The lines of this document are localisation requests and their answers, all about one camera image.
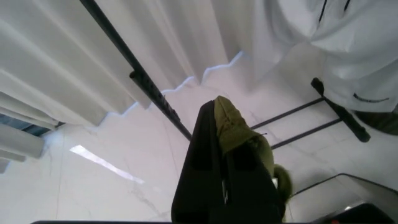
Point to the white curtain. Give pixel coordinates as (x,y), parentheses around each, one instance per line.
(62,62)

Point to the pale grey shorts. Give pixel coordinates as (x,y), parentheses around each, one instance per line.
(357,56)

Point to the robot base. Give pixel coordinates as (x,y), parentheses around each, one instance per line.
(367,214)

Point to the green long-sleeved shirt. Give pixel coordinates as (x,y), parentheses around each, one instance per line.
(230,127)

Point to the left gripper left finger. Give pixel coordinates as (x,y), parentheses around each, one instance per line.
(199,174)

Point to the black clothes rack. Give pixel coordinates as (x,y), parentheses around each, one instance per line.
(140,74)

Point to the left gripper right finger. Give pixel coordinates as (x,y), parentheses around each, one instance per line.
(248,193)

